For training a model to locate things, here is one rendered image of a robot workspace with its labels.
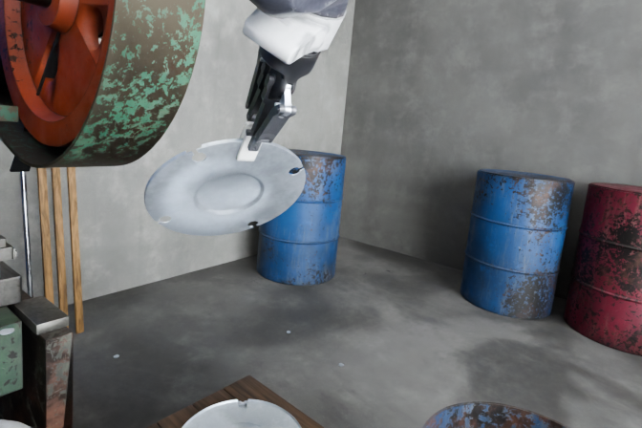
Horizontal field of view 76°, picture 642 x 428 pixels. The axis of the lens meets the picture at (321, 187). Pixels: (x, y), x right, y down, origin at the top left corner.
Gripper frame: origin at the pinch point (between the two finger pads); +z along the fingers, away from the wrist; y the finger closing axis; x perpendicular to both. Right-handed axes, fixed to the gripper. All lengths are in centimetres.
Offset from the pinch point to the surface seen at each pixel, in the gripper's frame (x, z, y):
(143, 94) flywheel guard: 12.9, 15.2, 24.9
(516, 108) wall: -257, 77, 122
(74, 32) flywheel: 26, 24, 53
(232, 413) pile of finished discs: -9, 66, -30
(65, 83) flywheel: 28, 35, 48
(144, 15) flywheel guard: 13.8, 0.8, 30.0
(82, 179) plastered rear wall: 25, 156, 108
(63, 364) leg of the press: 26, 54, -15
